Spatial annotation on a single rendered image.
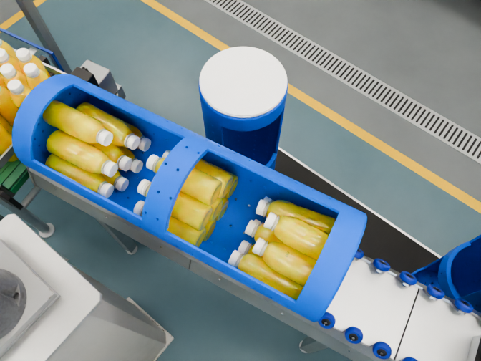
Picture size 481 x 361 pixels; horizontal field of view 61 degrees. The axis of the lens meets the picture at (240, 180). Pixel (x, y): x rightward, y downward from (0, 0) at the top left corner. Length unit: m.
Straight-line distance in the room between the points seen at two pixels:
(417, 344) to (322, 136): 1.51
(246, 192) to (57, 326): 0.57
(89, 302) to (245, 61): 0.85
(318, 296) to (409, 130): 1.86
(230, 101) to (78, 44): 1.91
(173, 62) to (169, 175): 1.89
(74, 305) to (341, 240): 0.59
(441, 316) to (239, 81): 0.88
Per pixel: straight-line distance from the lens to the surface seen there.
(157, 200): 0.95
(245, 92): 1.30
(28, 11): 1.72
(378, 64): 2.88
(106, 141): 1.12
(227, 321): 2.08
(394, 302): 1.22
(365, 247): 2.08
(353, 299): 1.19
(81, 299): 0.99
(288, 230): 0.94
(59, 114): 1.18
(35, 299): 0.99
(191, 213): 1.00
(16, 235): 1.09
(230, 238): 1.16
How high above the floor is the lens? 2.07
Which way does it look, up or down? 65 degrees down
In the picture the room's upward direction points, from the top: straight up
